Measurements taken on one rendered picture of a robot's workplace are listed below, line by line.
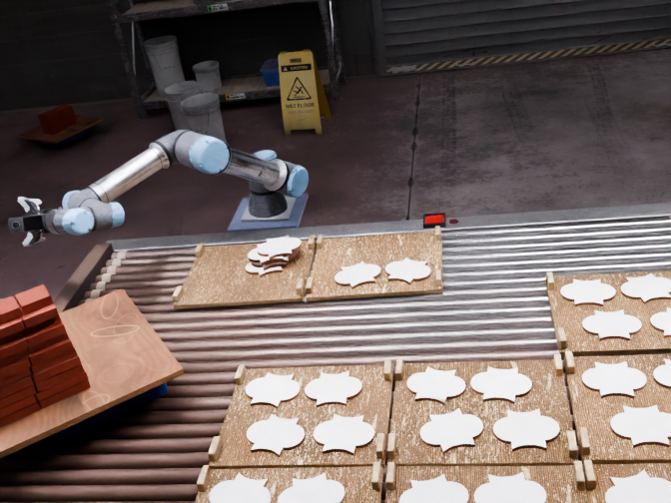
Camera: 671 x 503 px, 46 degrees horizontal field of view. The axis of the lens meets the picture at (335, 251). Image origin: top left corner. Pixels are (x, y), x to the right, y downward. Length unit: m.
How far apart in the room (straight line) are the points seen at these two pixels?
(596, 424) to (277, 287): 1.06
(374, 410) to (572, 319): 0.61
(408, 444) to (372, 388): 0.22
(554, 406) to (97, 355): 1.17
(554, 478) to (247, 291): 1.14
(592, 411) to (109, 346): 1.24
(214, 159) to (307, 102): 3.53
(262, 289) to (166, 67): 4.79
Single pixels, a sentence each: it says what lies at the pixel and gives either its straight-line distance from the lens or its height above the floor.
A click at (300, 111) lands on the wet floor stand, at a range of 6.09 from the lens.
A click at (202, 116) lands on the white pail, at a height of 0.28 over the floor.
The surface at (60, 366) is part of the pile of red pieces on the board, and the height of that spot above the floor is 1.13.
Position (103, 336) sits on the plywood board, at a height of 1.04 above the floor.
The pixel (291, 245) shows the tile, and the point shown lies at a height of 1.00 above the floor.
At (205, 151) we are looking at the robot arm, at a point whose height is 1.31.
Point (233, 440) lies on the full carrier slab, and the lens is 1.96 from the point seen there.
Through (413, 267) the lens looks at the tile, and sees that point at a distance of 2.43.
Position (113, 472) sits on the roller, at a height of 0.92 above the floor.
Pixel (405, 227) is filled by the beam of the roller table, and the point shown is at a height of 0.92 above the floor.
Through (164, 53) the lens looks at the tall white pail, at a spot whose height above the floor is 0.53.
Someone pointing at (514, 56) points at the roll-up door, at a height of 0.06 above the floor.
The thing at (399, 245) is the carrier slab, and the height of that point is 0.94.
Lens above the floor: 2.23
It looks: 30 degrees down
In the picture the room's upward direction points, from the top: 9 degrees counter-clockwise
